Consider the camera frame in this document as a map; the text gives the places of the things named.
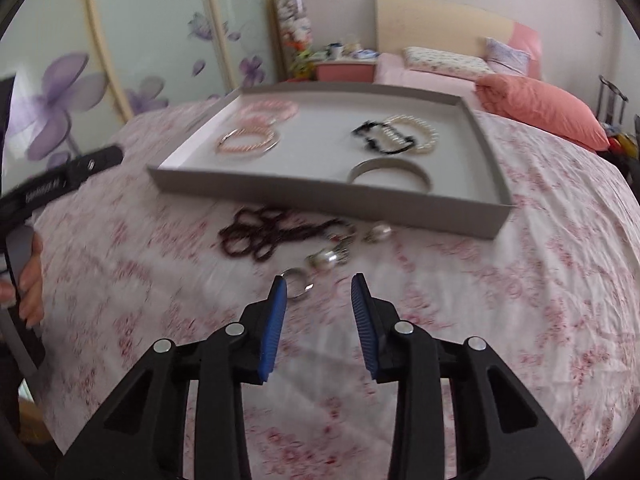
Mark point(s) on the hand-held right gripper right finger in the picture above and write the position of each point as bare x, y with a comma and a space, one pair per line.
362, 330

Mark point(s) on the beige and pink headboard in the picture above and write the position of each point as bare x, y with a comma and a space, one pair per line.
430, 25

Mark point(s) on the plush toy display tube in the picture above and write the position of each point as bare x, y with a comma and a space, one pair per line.
295, 25

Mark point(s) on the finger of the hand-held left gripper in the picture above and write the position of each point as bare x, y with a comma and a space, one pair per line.
100, 160
5, 110

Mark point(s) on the white mug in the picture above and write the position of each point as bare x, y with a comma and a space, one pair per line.
335, 52

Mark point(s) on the pearl earring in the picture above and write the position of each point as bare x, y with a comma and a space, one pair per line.
380, 232
325, 259

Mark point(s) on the dark wooden chair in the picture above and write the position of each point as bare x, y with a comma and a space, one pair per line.
612, 100

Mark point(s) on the wide silver bangle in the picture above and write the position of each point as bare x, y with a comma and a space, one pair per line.
360, 170

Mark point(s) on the grey cardboard tray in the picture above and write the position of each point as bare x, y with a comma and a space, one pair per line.
310, 160

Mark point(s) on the small lilac pillow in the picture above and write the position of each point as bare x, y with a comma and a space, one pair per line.
507, 55

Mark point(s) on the pink nightstand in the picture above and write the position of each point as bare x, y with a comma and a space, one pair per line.
345, 71

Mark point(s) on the thin silver bangle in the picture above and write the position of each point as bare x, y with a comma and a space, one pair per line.
274, 146

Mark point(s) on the salmon pink pillow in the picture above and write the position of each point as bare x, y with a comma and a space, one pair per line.
540, 105

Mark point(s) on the person's left hand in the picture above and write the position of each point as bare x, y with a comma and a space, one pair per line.
32, 285

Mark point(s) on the floral print pillow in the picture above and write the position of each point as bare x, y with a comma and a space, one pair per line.
445, 62

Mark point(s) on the pale pink mattress sheet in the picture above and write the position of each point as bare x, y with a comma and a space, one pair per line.
400, 72

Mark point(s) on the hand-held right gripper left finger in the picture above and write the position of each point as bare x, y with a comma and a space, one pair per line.
272, 330

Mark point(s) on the floral glass sliding wardrobe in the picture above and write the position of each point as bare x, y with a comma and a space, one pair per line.
150, 35

